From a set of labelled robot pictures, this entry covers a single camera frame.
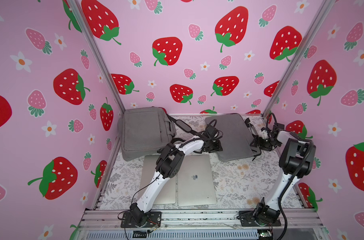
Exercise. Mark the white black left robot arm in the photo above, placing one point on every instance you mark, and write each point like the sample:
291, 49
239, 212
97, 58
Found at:
170, 162

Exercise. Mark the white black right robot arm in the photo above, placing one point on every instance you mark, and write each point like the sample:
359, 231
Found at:
295, 162

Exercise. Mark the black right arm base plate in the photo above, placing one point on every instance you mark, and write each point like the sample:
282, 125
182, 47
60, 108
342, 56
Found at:
268, 218

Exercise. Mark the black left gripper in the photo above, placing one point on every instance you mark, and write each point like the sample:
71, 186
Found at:
219, 147

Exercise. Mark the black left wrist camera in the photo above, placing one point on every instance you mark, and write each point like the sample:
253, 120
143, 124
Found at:
211, 132

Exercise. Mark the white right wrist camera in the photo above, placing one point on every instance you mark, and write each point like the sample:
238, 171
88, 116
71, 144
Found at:
264, 133

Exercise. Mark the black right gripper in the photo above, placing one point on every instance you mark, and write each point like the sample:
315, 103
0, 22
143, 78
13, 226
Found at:
258, 142

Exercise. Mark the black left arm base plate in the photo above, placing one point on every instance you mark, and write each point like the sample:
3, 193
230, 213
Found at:
148, 220

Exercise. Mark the dark grey laptop sleeve with handle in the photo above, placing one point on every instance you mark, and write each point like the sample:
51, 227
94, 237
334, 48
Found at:
236, 138

